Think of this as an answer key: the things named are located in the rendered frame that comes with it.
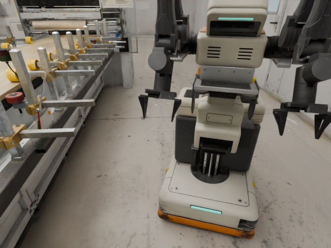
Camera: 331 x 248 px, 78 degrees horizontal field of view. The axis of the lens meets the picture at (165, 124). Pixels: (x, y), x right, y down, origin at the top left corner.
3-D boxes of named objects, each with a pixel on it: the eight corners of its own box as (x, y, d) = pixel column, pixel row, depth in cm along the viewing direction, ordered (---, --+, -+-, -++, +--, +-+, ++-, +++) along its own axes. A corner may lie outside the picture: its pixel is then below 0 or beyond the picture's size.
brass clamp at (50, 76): (60, 75, 136) (58, 67, 134) (52, 81, 125) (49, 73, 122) (50, 75, 136) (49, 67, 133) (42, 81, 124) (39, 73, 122)
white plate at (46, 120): (54, 121, 127) (50, 107, 122) (34, 146, 104) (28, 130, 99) (53, 121, 127) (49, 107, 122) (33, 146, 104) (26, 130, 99)
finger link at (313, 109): (332, 141, 56) (337, 107, 55) (304, 138, 57) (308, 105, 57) (318, 138, 63) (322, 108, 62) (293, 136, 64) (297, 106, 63)
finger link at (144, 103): (156, 120, 67) (160, 92, 66) (135, 117, 68) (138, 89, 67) (159, 119, 74) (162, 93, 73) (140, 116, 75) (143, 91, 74)
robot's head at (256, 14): (209, 14, 90) (211, -19, 76) (259, 15, 86) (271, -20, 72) (205, 41, 86) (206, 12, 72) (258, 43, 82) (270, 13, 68)
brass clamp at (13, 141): (30, 133, 100) (26, 124, 98) (14, 149, 88) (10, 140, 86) (16, 133, 100) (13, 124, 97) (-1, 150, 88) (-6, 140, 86)
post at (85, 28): (95, 73, 229) (87, 25, 205) (95, 74, 226) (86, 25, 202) (92, 73, 229) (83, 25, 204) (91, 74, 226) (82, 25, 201)
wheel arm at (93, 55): (108, 57, 177) (107, 52, 176) (107, 58, 174) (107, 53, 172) (49, 58, 174) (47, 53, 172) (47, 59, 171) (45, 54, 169)
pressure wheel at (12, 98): (32, 109, 119) (25, 90, 114) (24, 115, 113) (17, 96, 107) (17, 109, 119) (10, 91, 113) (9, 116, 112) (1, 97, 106)
